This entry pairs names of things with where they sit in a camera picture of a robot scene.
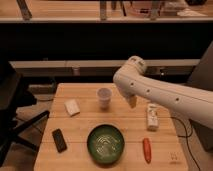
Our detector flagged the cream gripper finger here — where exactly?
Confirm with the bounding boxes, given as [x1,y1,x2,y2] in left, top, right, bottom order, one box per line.
[128,96,137,108]

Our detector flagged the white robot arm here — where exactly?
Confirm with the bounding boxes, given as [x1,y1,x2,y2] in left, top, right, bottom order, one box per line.
[113,56,213,129]

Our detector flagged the orange carrot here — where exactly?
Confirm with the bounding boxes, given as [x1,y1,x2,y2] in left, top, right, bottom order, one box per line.
[143,138,152,163]

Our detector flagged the green bowl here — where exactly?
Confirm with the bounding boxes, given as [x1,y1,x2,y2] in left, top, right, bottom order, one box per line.
[87,124,125,165]

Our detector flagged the white sponge block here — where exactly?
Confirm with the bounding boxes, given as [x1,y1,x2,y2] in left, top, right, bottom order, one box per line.
[64,99,80,116]

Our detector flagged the black smartphone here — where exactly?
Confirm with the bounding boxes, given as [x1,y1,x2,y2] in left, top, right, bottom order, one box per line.
[52,129,67,153]

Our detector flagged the black office chair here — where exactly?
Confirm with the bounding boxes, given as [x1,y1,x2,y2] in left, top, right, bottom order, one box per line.
[0,60,49,167]

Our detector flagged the black cable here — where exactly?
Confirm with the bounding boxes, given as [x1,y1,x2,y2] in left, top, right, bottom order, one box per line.
[171,116,202,171]

